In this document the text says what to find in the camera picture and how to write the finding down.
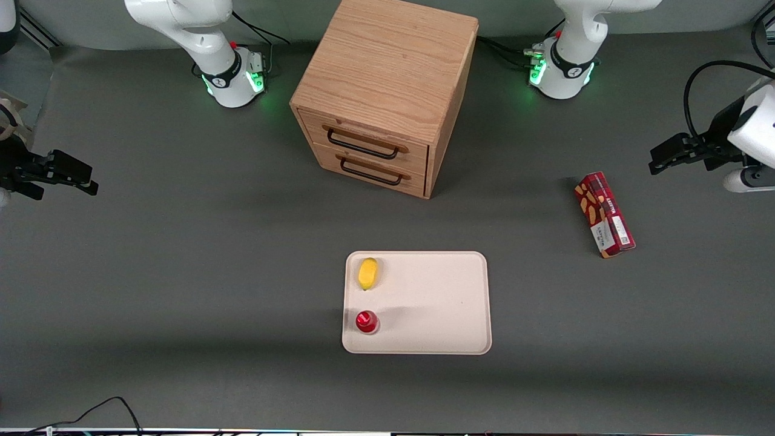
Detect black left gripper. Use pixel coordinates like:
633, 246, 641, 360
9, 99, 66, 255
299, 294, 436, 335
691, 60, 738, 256
649, 96, 749, 176

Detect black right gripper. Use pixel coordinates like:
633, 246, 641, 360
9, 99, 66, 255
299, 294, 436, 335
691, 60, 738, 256
0, 140, 99, 201

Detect red tartan cookie box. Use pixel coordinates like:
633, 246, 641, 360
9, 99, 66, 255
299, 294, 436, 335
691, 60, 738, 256
574, 171, 636, 259

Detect cream plastic tray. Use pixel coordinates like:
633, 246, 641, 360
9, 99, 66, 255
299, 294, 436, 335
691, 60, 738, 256
342, 251, 492, 355

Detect wooden drawer front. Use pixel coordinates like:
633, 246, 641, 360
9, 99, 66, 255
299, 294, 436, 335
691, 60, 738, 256
312, 144, 427, 198
300, 111, 429, 176

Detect yellow lemon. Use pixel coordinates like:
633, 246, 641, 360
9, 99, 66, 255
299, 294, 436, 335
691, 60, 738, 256
358, 257, 379, 291

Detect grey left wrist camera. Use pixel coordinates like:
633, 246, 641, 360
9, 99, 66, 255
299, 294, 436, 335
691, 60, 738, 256
722, 167, 775, 194

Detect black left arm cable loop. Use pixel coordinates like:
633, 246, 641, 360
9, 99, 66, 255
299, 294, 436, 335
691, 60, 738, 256
683, 59, 775, 143

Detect black cable bundle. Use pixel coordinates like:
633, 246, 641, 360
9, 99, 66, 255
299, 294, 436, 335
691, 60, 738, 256
750, 0, 775, 68

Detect aluminium frame rail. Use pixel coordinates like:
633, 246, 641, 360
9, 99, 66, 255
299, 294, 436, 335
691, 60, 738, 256
18, 7, 62, 50

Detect black left base cables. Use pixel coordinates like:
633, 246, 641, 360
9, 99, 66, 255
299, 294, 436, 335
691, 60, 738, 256
477, 21, 549, 72

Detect black cable on table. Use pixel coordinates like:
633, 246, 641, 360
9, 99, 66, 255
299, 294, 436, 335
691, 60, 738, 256
24, 396, 143, 436

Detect black right base cable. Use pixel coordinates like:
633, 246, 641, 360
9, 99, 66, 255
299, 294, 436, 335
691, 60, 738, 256
232, 10, 291, 76

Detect black drawer handle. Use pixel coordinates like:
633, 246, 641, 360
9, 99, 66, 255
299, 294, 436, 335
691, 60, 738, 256
340, 156, 404, 187
327, 125, 408, 160

